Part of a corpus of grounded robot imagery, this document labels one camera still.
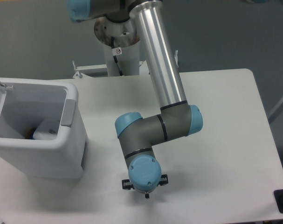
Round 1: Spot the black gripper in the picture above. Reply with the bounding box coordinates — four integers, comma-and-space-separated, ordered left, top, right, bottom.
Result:
122, 174, 169, 199

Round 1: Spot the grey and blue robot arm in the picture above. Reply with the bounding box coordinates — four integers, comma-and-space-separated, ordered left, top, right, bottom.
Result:
66, 0, 203, 198

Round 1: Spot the blue box in trash can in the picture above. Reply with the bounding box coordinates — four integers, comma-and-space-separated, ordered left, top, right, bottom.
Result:
25, 127, 36, 140

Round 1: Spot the white trash can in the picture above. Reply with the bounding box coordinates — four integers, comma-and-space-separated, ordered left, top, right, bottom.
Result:
0, 78, 88, 179

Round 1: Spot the white base bracket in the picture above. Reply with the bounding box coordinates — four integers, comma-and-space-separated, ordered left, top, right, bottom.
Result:
72, 61, 108, 79
139, 61, 150, 76
174, 49, 179, 68

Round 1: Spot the white left base bracket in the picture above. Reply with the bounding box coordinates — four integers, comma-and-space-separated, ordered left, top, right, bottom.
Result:
72, 61, 108, 79

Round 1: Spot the white far right base bracket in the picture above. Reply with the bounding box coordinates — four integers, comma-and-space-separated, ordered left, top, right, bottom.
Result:
174, 49, 179, 68

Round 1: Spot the black cable on pedestal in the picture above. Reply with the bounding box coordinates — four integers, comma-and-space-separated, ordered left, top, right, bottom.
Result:
110, 36, 124, 77

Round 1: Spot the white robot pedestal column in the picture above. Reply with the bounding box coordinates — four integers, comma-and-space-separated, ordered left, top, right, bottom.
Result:
94, 17, 141, 77

